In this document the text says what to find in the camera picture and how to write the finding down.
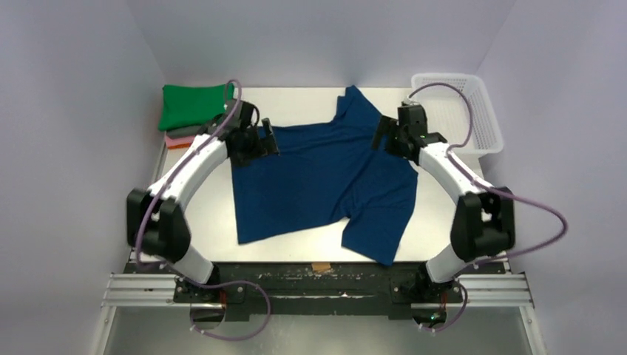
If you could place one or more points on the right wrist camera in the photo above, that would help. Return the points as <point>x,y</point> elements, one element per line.
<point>410,103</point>

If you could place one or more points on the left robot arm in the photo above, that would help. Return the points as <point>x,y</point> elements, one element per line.
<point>156,222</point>

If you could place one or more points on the aluminium table frame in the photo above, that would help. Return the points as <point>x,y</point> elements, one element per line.
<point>128,293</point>

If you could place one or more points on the white plastic basket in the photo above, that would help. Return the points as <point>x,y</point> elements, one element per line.
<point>447,112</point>

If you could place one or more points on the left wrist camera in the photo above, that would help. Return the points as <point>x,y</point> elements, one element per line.
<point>229,105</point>

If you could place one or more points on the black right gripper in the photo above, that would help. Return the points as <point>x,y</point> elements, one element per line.
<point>388,138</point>

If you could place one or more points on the green folded t-shirt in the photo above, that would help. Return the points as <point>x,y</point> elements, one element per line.
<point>191,106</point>

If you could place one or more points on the blue t-shirt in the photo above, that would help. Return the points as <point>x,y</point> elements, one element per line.
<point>325,173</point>

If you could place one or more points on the grey folded t-shirt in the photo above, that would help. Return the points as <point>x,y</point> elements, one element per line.
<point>186,131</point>

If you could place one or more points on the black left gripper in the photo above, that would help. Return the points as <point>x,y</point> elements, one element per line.
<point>241,159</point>

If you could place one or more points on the pink folded t-shirt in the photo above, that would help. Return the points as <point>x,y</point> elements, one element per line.
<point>178,143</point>

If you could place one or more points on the brown tape piece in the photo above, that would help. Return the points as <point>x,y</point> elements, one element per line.
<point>321,268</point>

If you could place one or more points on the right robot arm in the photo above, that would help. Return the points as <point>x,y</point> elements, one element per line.
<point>483,223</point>

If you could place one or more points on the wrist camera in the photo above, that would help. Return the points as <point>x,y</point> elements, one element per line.
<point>410,103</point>
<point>229,105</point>

